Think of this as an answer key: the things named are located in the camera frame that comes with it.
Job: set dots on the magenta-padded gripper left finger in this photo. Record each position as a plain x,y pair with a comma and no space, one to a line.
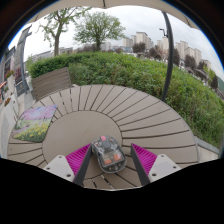
79,160

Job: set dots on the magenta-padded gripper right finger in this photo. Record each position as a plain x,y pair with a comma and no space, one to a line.
145,159

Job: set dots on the transparent grey computer mouse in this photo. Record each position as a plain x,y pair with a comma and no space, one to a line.
108,155

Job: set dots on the flower landscape print mouse pad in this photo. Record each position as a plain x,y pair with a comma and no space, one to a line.
33,124

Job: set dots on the grey concrete curb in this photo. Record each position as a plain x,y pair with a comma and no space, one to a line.
206,148

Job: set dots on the grey slatted outdoor chair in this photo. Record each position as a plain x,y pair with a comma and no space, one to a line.
51,82

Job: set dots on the dark curved umbrella pole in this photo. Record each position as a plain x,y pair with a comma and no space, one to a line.
169,60

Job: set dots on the dark storefront building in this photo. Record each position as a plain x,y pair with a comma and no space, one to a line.
18,63

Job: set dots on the distant apartment buildings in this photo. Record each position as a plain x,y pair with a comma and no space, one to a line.
141,38

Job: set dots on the thin sparse tree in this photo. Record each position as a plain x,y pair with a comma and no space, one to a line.
56,36

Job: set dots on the round leafy tree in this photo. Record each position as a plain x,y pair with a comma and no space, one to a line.
98,26

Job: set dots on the beige umbrella canopy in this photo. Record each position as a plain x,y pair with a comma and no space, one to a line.
133,2

